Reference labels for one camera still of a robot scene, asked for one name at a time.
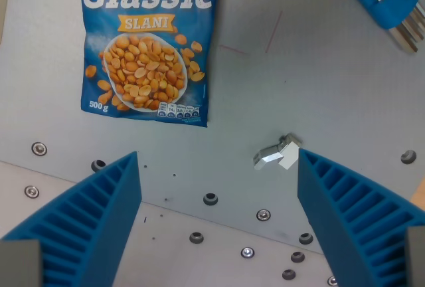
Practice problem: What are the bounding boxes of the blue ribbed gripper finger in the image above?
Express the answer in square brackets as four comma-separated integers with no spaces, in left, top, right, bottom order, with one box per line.
[0,151,143,287]
[297,148,425,287]

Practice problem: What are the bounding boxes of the small silver metal connector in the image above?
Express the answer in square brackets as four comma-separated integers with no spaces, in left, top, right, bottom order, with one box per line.
[252,133,303,171]

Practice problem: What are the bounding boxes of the blue Classic peanut bag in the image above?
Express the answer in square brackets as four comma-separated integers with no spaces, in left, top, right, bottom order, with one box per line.
[78,0,223,128]

